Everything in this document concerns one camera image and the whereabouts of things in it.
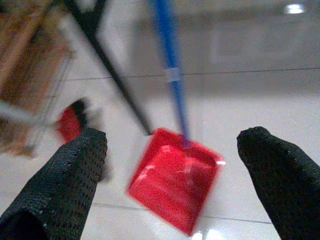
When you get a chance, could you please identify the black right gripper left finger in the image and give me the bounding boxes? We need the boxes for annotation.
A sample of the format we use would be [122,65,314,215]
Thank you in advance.
[0,127,109,240]

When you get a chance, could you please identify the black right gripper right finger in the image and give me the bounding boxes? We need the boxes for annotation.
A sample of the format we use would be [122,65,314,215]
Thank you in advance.
[236,126,320,240]

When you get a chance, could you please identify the red dustpan with blue handle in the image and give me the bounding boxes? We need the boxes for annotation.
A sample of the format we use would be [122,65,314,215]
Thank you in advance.
[126,0,227,238]

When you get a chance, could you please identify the wooden slatted shoe rack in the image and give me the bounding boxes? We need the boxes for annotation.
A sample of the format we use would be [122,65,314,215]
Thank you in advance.
[0,0,77,159]

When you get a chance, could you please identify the white folding table black legs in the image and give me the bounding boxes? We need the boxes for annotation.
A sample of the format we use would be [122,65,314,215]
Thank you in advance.
[62,0,154,137]

